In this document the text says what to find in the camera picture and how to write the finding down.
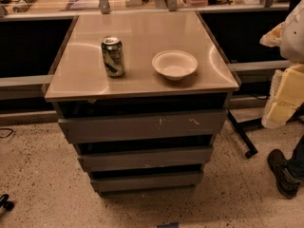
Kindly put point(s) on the grey bottom drawer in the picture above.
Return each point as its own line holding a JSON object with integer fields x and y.
{"x": 148, "y": 182}

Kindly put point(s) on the black object on floor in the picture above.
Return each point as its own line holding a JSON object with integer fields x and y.
{"x": 5, "y": 203}

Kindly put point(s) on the dark trouser leg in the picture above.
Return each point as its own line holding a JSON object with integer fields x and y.
{"x": 296, "y": 163}

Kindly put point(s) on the green soda can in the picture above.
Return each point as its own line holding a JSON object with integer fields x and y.
{"x": 113, "y": 56}

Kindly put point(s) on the grey top drawer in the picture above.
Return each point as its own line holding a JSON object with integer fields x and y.
{"x": 143, "y": 126}

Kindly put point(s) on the grey drawer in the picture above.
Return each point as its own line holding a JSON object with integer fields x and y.
{"x": 145, "y": 159}
{"x": 143, "y": 126}
{"x": 148, "y": 182}

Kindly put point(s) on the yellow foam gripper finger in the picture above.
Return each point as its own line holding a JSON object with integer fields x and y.
{"x": 286, "y": 96}
{"x": 273, "y": 37}

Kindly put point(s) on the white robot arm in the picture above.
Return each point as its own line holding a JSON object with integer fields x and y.
{"x": 292, "y": 36}

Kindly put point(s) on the white paper bowl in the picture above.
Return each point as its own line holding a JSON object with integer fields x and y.
{"x": 174, "y": 64}

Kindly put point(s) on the grey drawer cabinet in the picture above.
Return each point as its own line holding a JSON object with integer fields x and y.
{"x": 81, "y": 88}

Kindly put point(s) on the grey middle drawer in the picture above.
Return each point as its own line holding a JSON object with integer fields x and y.
{"x": 145, "y": 159}

